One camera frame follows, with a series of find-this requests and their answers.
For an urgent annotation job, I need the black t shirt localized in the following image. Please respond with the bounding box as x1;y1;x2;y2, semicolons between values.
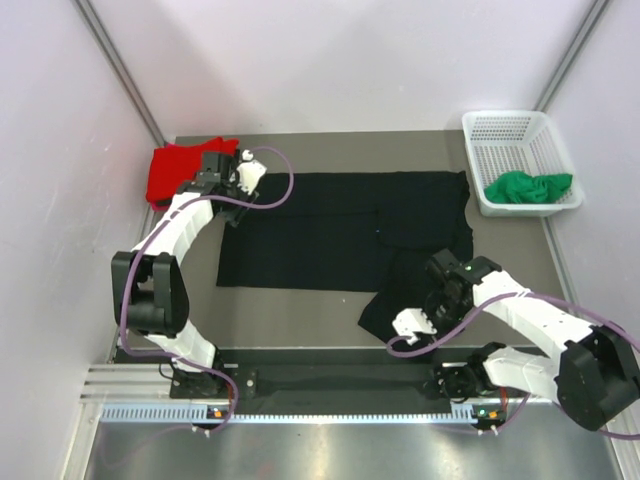
217;171;474;342

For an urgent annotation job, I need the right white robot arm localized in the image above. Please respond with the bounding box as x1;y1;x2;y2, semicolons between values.
425;250;639;431

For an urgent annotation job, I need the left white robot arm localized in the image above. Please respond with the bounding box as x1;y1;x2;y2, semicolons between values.
111;150;266;398

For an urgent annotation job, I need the folded pink t shirt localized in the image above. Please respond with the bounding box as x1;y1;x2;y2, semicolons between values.
150;199;171;212

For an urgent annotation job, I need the folded red t shirt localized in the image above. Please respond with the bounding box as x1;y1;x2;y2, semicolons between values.
145;137;239;204

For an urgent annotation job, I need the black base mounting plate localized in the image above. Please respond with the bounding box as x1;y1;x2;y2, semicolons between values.
168;364;531;414

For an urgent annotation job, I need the green crumpled t shirt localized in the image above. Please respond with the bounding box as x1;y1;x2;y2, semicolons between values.
484;171;573;204

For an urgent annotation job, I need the white plastic basket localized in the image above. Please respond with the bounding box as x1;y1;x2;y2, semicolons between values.
462;110;584;217

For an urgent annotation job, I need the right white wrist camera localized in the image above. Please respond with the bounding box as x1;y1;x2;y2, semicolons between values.
391;308;437;346

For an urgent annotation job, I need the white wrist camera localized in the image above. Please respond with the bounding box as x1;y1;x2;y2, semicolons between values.
391;308;437;346
236;149;267;195

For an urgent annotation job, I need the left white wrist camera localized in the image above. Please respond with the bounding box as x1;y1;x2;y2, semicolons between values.
236;149;267;195

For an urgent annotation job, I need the left aluminium corner post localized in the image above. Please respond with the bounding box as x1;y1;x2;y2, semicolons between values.
71;0;166;147

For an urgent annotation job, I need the aluminium corner post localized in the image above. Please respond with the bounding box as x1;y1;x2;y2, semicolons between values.
533;0;612;112
71;0;166;147

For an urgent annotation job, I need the slotted grey cable duct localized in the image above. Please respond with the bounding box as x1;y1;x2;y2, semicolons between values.
100;403;505;425

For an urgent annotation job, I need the aluminium front rail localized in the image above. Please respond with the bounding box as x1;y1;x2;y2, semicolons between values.
79;361;626;401

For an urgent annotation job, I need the right aluminium corner post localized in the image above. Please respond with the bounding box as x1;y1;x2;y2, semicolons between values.
533;0;612;112

